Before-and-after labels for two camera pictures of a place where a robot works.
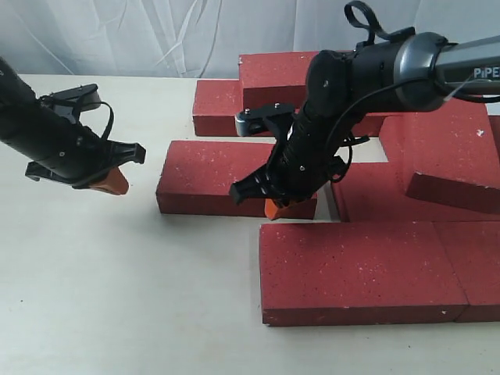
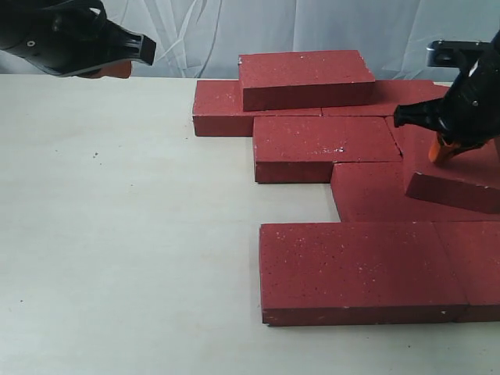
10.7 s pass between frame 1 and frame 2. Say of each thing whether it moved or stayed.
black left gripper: moved
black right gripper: moved
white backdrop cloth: stayed
